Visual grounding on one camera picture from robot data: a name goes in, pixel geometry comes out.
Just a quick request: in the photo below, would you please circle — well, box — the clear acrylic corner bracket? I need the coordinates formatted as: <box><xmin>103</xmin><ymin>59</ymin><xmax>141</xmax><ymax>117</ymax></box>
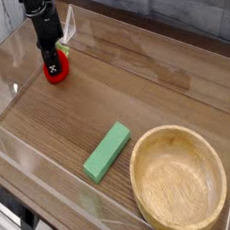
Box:
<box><xmin>61</xmin><ymin>5</ymin><xmax>77</xmax><ymax>45</ymax></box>

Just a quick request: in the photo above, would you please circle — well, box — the wooden bowl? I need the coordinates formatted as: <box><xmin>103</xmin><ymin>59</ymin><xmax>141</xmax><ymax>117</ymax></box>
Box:
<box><xmin>129</xmin><ymin>125</ymin><xmax>228</xmax><ymax>230</ymax></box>

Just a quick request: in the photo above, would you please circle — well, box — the green rectangular block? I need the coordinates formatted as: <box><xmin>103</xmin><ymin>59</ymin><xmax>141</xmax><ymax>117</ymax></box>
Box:
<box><xmin>83</xmin><ymin>122</ymin><xmax>131</xmax><ymax>183</ymax></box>

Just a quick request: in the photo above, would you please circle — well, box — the red plush strawberry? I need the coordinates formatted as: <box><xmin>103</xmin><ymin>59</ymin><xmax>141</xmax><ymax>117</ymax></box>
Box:
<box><xmin>43</xmin><ymin>42</ymin><xmax>70</xmax><ymax>84</ymax></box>

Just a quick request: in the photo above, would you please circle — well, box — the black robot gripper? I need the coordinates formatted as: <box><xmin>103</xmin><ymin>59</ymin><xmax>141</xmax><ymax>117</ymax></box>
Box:
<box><xmin>18</xmin><ymin>0</ymin><xmax>63</xmax><ymax>76</ymax></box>

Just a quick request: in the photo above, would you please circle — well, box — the clear acrylic tray wall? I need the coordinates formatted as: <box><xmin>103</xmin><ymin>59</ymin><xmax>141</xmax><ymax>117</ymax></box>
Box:
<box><xmin>0</xmin><ymin>6</ymin><xmax>230</xmax><ymax>230</ymax></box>

